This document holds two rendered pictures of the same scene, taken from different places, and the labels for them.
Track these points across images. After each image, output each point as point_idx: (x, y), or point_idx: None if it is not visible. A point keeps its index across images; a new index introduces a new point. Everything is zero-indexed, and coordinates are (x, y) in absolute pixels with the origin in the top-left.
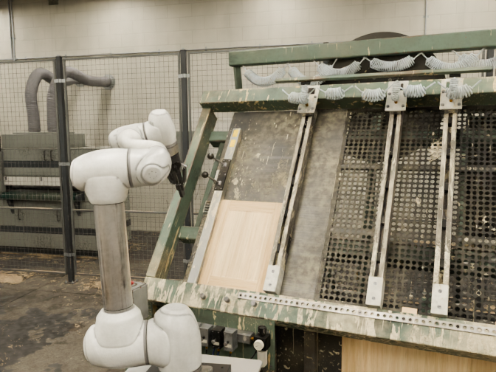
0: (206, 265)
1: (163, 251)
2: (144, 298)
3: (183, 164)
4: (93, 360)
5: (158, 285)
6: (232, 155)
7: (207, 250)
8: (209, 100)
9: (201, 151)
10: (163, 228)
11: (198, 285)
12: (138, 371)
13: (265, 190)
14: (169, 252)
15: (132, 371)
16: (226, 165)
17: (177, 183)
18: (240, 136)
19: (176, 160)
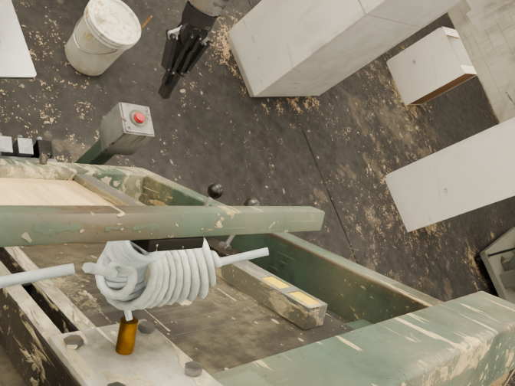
0: (82, 189)
1: (168, 186)
2: (113, 132)
3: (174, 29)
4: None
5: (129, 171)
6: (237, 266)
7: (101, 195)
8: (473, 297)
9: (328, 284)
10: (204, 196)
11: (64, 169)
12: (6, 27)
13: (73, 258)
14: (168, 204)
15: (12, 27)
16: (218, 245)
17: (176, 70)
18: (290, 314)
19: (182, 11)
